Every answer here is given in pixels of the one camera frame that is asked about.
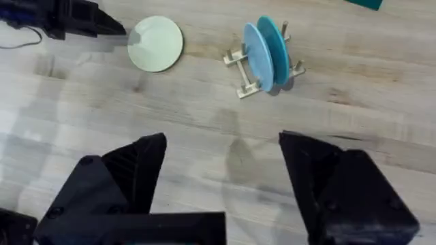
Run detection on green board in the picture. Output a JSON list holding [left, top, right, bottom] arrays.
[[343, 0, 384, 12]]

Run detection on teal round plate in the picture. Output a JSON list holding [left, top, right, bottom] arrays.
[[255, 15, 290, 86]]

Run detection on pale green round plate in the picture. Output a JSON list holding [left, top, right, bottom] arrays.
[[127, 15, 185, 74]]

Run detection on small wooden peg rack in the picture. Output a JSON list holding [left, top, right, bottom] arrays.
[[223, 20, 307, 100]]

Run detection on light blue round plate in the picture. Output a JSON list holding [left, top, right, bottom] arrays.
[[243, 22, 275, 93]]

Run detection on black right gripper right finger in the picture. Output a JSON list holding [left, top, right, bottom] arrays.
[[278, 130, 420, 245]]

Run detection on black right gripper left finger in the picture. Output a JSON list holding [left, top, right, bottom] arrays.
[[35, 132, 168, 233]]

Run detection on thin black cable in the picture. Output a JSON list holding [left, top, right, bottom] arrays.
[[0, 25, 44, 50]]

